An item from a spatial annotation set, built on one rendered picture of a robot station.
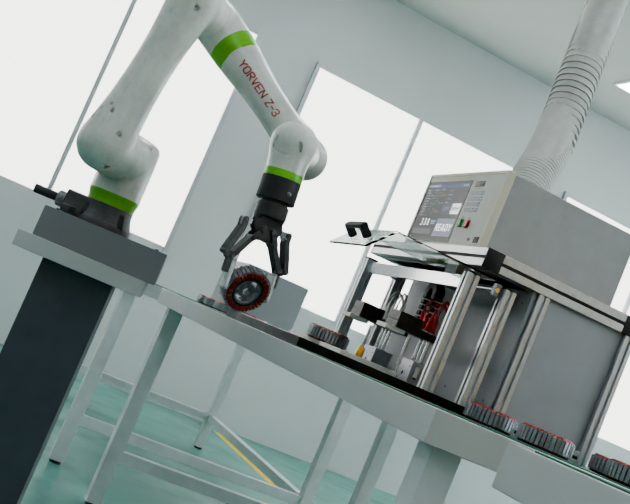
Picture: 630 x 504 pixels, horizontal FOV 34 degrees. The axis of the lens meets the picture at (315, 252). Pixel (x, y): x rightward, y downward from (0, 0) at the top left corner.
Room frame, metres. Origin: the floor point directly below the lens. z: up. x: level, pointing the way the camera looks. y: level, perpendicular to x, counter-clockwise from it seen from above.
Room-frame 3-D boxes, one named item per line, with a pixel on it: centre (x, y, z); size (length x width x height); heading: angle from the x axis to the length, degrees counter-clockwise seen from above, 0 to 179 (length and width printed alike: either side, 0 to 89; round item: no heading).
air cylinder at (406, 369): (2.49, -0.33, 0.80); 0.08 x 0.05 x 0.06; 18
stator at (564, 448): (2.01, -0.55, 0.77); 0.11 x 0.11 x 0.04
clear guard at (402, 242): (2.39, -0.21, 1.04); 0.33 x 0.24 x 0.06; 108
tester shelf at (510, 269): (2.65, -0.46, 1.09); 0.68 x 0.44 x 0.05; 18
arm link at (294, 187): (2.36, 0.13, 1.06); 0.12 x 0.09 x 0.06; 35
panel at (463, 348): (2.63, -0.39, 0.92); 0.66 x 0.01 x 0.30; 18
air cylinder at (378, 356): (2.72, -0.25, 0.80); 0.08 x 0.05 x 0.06; 18
